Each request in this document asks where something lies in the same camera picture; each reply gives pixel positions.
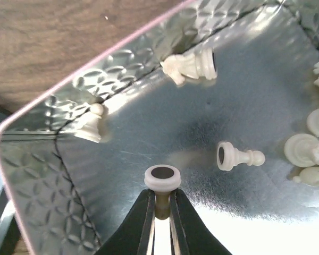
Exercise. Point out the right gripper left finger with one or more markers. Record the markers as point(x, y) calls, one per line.
point(137, 232)

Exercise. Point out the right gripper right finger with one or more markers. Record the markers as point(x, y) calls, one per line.
point(189, 235)

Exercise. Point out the white pawn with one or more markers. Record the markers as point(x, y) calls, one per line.
point(228, 156)
point(162, 180)
point(88, 124)

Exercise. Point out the white chess pieces pile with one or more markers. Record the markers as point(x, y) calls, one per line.
point(302, 149)

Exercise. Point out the white pawn lying flat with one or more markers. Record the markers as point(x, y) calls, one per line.
point(228, 156)

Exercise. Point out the pink tin box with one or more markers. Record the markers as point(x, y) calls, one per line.
point(71, 194)

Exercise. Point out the white pawn by tin wall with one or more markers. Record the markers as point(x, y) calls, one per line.
point(88, 124)

